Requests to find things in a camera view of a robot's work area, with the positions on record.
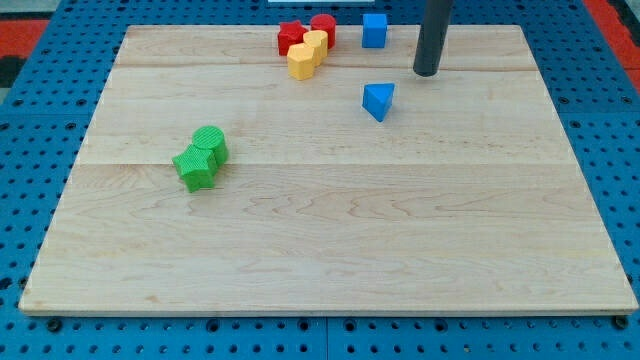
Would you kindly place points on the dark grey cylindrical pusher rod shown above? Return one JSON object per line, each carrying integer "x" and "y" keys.
{"x": 432, "y": 36}

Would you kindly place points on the blue cube block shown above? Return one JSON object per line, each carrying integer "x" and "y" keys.
{"x": 374, "y": 30}

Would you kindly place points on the blue triangle block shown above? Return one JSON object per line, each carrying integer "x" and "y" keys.
{"x": 377, "y": 99}

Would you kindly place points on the red cylinder block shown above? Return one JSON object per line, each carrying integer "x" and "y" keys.
{"x": 327, "y": 23}

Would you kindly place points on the yellow heart block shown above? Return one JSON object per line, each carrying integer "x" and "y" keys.
{"x": 318, "y": 41}

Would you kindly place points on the yellow hexagon block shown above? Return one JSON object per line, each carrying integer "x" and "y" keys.
{"x": 300, "y": 61}

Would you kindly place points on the red star block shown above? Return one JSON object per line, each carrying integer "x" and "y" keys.
{"x": 290, "y": 33}

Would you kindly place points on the green cylinder block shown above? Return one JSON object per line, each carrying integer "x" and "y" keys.
{"x": 212, "y": 138}

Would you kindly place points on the light wooden board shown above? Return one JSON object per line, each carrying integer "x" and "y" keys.
{"x": 467, "y": 200}

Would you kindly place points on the green star block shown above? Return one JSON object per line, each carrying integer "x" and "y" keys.
{"x": 196, "y": 167}

